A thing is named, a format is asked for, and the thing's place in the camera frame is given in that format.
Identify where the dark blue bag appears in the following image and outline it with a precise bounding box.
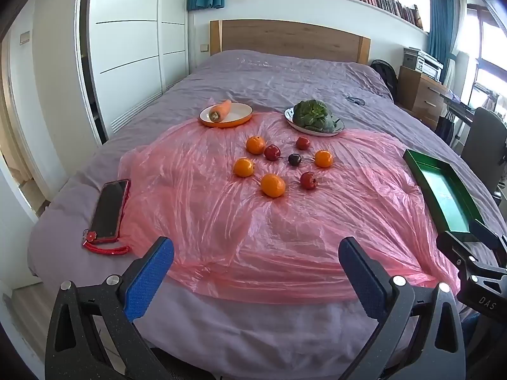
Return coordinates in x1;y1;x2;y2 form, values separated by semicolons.
436;115;456;143

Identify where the pink plastic sheet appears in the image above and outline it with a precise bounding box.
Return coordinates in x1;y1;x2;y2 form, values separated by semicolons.
118;111;462;305

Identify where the green tray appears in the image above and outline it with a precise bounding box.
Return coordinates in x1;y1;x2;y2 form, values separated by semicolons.
403;149;486;243

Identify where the orange rimmed plate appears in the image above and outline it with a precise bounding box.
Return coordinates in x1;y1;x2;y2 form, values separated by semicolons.
199;103;254;128

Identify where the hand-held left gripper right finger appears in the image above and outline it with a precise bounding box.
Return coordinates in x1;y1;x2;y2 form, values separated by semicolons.
338;237;467;380

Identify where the green leafy vegetable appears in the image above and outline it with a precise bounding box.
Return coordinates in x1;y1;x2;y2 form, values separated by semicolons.
292;100;337;132

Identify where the wooden drawer chest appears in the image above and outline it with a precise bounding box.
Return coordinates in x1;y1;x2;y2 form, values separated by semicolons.
397;65;450;129

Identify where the carrot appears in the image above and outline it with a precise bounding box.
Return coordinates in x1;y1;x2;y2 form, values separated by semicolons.
209;100;232;123

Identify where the grey chair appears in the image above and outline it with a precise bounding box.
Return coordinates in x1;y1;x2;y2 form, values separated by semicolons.
459;107;507;191

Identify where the grey printer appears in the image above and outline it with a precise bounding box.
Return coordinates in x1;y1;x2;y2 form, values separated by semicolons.
403;47;444;82

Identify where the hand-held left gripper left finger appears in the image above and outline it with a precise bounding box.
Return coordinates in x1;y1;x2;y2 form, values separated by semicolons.
45;236;175;380

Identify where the desk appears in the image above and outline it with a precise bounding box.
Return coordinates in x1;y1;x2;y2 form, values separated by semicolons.
444;91;488;127

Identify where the red phone lanyard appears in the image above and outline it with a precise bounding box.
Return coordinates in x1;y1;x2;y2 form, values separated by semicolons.
82;230;131;256

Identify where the black backpack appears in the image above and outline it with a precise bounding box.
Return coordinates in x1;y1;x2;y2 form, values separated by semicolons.
370;59;399;99

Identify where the phone in red case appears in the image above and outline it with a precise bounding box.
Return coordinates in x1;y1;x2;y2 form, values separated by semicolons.
88;179;131;245

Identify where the large orange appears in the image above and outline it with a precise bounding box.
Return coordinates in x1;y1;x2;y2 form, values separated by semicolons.
260;173;286;199

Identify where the wooden headboard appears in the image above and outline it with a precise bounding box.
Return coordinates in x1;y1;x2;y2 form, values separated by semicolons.
210;20;371;64

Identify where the white wardrobe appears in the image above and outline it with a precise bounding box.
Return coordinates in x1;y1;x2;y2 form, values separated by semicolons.
75;0;190;143

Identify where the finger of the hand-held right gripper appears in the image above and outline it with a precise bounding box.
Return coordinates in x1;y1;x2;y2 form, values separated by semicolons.
436;230;483;265
468;219;507;264

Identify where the white patterned plate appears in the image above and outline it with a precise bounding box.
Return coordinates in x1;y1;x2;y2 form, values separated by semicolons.
284;107;345;137

